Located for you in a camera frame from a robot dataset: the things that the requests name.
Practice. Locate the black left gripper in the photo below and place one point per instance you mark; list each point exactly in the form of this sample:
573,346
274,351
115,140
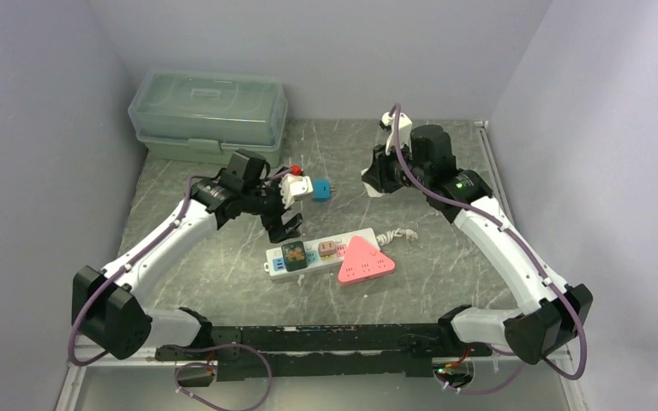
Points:
278,230

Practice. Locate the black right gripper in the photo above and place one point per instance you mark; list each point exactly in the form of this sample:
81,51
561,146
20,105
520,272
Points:
378,175

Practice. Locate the dark green cube socket adapter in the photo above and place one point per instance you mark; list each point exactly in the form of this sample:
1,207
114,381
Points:
294,256

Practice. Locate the small pink charger plug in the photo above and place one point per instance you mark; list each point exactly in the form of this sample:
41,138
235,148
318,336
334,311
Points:
326,249

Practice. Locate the blue plug adapter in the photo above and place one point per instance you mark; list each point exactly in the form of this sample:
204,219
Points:
323,190

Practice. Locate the white multicolour power strip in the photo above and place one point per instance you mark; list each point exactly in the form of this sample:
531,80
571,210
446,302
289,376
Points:
274,264

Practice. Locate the pink triangular power strip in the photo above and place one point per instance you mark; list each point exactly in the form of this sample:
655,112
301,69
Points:
363,261

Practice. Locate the white plug adapter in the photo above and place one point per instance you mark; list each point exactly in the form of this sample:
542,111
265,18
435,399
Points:
373,191

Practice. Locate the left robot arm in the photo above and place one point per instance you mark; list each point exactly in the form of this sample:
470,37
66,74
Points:
107,312

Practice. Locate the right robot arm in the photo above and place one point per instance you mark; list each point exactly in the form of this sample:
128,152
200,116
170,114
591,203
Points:
550,312

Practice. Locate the green plastic storage box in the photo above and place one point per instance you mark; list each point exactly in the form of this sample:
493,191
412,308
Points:
204,117

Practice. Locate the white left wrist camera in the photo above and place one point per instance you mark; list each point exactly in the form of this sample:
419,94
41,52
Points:
295,186

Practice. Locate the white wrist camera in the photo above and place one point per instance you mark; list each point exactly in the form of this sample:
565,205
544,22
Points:
399,131
295,186

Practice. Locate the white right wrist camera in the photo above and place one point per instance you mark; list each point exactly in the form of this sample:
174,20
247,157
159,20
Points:
399,131

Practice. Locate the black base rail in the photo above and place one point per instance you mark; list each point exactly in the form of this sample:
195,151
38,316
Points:
413,350

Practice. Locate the aluminium frame rail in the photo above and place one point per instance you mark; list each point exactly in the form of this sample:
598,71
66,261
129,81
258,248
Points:
550,312

